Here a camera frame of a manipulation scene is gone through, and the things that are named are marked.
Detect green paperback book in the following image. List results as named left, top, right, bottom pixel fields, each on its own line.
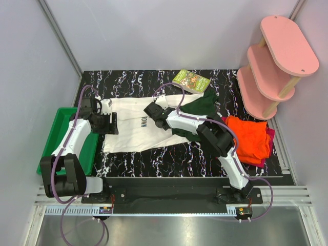
left=172, top=69, right=210, bottom=94

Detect white and green t-shirt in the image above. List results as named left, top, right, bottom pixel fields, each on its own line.
left=103, top=89, right=219, bottom=153

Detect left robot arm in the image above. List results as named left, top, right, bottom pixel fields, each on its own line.
left=39, top=97, right=118, bottom=203

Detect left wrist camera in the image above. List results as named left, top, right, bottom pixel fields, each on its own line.
left=100, top=99, right=112, bottom=115

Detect magenta folded t-shirt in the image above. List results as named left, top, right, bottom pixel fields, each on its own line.
left=221, top=116, right=276, bottom=169

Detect green plastic tray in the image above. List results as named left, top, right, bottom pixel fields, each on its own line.
left=42, top=108, right=98, bottom=176

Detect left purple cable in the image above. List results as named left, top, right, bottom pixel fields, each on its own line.
left=52, top=86, right=110, bottom=245

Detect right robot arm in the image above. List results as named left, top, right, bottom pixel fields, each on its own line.
left=144, top=102, right=253, bottom=203

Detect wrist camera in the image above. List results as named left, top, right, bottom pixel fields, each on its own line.
left=153, top=95, right=169, bottom=109
left=100, top=99, right=112, bottom=115

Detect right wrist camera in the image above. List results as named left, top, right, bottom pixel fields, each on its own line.
left=153, top=95, right=169, bottom=109

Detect pink three-tier shelf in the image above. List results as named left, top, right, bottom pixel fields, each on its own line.
left=237, top=15, right=319, bottom=120

